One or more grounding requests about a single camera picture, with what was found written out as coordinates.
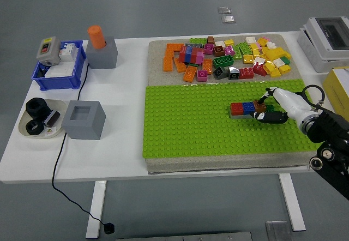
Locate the dark green hollow toy brick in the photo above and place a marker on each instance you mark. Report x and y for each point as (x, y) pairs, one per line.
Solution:
(223, 61)

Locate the grey electrical enclosure box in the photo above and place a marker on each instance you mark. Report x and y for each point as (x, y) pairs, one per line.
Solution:
(313, 47)

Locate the blue plastic bin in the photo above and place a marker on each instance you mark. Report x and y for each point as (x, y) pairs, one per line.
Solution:
(57, 84)

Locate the orange long toy brick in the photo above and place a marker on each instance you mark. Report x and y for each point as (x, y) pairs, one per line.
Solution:
(168, 61)
(174, 47)
(190, 73)
(207, 66)
(180, 66)

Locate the white warning label tag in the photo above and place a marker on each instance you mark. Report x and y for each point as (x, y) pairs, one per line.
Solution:
(49, 132)

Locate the red square toy brick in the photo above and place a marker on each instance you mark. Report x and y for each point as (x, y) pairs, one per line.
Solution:
(236, 108)

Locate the lime green flat toy brick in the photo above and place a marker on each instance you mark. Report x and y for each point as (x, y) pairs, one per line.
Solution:
(199, 41)

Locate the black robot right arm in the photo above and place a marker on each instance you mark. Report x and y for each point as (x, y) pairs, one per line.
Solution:
(327, 127)

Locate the white toy brick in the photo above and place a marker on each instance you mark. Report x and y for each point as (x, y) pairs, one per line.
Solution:
(271, 45)
(251, 40)
(259, 60)
(219, 44)
(279, 62)

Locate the brown square toy brick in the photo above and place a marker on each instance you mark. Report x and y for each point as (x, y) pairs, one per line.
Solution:
(258, 108)

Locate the magenta square toy brick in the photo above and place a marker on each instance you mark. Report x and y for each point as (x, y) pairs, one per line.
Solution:
(229, 50)
(202, 75)
(209, 49)

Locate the yellow cardboard box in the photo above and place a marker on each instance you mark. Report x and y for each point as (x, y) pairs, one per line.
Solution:
(336, 91)

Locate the dark grey long toy brick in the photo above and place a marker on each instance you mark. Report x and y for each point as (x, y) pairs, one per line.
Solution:
(195, 45)

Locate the black sloped toy brick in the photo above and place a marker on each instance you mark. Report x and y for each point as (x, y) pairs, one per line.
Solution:
(234, 73)

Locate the magenta long toy brick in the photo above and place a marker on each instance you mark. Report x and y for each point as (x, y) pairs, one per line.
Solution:
(201, 58)

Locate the lime green studded baseplate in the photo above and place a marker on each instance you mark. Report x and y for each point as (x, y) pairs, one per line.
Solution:
(191, 123)

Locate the blue long toy brick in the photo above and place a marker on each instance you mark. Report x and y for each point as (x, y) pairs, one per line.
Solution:
(189, 54)

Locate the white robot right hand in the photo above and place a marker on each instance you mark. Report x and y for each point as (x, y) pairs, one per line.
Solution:
(291, 103)

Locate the pink toy brick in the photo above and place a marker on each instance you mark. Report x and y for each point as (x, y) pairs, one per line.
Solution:
(268, 38)

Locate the grey flat toy brick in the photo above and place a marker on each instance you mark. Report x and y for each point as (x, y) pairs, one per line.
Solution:
(240, 116)

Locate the grey block with square recess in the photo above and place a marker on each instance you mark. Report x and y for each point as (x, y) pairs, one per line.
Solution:
(81, 129)

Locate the large yellow toy brick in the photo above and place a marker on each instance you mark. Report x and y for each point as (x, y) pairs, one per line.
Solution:
(275, 53)

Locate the white wall switch plate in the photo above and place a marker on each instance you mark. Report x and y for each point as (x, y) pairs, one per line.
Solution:
(60, 70)

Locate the black plug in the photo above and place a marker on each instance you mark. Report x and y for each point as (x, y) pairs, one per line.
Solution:
(108, 228)

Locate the large black hex nut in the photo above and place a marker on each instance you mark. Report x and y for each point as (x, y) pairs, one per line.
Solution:
(30, 110)

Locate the white table leg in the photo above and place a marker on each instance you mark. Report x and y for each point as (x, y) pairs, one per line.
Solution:
(293, 205)
(96, 211)

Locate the small black hex nut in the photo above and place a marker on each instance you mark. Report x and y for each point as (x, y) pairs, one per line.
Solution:
(40, 128)

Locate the long metal bar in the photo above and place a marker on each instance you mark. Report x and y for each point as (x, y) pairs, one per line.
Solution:
(191, 237)

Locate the dark brown roller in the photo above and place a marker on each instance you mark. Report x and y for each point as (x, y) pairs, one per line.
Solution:
(52, 118)

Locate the metal floor plate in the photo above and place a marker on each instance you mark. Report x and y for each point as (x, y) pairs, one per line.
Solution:
(224, 10)
(228, 19)

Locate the grey-brown mat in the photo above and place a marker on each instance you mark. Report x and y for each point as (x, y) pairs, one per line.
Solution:
(155, 69)

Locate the orange plastic cylinder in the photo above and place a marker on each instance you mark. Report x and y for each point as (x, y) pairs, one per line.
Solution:
(96, 36)

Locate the white circuit breaker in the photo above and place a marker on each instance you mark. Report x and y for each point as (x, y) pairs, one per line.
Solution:
(68, 53)

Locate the blue square toy brick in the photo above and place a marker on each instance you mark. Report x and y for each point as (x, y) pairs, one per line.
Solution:
(248, 108)

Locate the brown hollow toy brick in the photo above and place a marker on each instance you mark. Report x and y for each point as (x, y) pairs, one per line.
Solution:
(219, 51)

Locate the dark grey sloped toy brick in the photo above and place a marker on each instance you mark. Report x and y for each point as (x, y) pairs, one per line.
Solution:
(220, 72)

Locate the grey push-button switch box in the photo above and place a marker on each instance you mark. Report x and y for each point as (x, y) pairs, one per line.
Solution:
(53, 50)

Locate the small black part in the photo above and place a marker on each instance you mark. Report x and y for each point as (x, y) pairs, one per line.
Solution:
(41, 73)

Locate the red long toy brick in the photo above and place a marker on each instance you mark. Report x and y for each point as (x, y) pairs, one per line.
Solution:
(194, 55)
(182, 55)

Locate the small brown toy brick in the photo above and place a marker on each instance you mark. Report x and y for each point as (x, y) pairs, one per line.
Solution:
(211, 39)

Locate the grey block with round hole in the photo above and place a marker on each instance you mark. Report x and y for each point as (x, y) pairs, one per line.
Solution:
(103, 58)

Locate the square metal base plate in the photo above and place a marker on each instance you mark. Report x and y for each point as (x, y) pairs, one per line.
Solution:
(278, 231)

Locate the cream oval tray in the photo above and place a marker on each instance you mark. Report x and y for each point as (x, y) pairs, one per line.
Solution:
(58, 106)

